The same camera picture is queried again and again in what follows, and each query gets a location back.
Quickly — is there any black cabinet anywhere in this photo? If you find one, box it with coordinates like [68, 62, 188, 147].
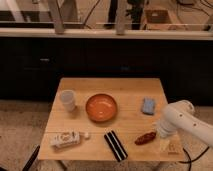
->
[0, 37, 213, 106]

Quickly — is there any cardboard box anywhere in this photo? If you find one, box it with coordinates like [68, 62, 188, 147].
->
[141, 9, 180, 30]

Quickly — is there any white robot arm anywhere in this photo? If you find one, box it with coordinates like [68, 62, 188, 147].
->
[156, 100, 213, 148]

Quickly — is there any blue sponge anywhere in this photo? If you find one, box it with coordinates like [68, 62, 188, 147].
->
[141, 98, 155, 115]

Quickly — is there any small white cube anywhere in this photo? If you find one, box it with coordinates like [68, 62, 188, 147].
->
[84, 132, 90, 139]

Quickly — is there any orange bowl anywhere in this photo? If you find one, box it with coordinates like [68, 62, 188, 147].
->
[85, 94, 118, 122]

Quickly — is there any black cable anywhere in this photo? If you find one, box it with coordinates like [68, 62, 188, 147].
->
[179, 145, 211, 171]

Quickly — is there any white plastic cup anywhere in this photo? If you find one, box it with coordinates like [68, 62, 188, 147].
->
[59, 90, 76, 112]

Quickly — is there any black white striped block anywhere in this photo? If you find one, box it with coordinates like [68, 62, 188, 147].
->
[104, 131, 128, 162]

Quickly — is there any white carton box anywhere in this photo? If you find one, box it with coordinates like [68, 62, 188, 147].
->
[50, 131, 80, 148]

